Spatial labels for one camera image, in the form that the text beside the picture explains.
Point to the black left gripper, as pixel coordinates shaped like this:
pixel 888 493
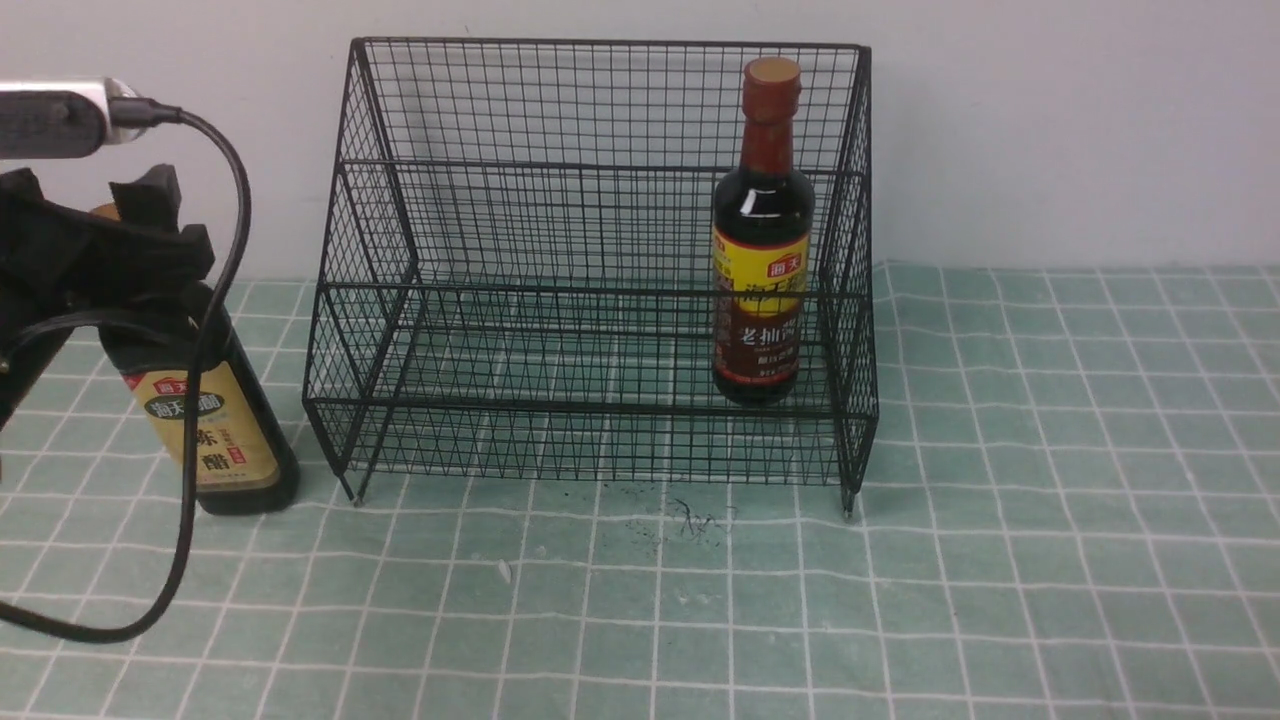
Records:
pixel 152 255

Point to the vinegar bottle gold cap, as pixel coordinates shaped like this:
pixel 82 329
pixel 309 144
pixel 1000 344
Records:
pixel 245 465

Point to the soy sauce bottle red cap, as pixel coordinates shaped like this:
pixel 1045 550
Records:
pixel 762 219

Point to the green checkered tablecloth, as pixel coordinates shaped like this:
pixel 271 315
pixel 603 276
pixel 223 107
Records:
pixel 1070 513

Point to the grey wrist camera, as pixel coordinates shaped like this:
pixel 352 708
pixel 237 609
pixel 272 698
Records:
pixel 61 118

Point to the black wire mesh shelf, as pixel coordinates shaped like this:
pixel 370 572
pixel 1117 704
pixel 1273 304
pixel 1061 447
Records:
pixel 517 275

